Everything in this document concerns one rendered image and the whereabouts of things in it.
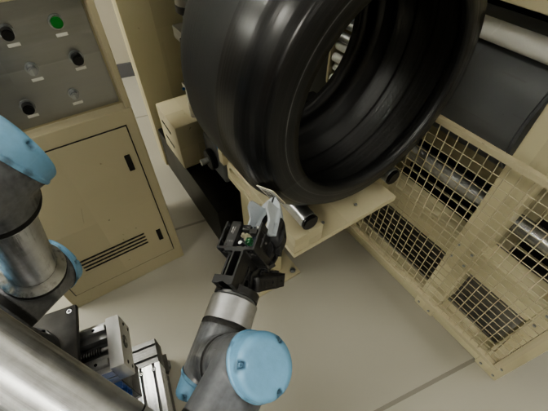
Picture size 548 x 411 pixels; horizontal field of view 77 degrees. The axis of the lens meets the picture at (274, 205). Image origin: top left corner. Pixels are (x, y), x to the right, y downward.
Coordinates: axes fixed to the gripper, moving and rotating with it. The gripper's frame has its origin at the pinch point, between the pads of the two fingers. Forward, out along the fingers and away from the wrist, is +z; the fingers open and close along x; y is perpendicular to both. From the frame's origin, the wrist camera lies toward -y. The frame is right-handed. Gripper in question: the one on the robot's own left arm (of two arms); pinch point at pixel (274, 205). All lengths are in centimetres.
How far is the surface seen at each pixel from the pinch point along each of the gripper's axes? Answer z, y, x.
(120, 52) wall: 190, -36, 219
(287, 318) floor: 9, -100, 36
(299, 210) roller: 8.6, -13.7, 1.3
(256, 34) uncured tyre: 7.2, 29.2, -7.0
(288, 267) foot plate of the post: 34, -100, 43
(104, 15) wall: 192, -8, 210
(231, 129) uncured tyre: 2.5, 17.6, 1.5
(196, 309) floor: 1, -84, 76
